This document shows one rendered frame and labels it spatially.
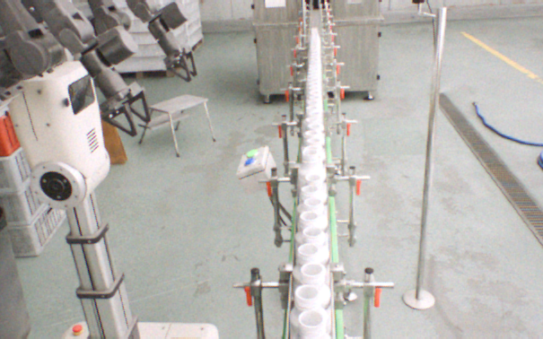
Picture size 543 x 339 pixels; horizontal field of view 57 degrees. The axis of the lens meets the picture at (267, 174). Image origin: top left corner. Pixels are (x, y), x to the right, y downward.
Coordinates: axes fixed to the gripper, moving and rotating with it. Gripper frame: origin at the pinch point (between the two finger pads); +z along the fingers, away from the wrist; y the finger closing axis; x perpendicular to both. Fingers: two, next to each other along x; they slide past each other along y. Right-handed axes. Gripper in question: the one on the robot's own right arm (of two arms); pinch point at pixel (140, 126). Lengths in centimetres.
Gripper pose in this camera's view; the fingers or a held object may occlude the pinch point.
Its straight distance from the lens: 122.3
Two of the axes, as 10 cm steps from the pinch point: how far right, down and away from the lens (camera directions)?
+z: 5.1, 8.0, 3.1
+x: -8.6, 4.2, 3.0
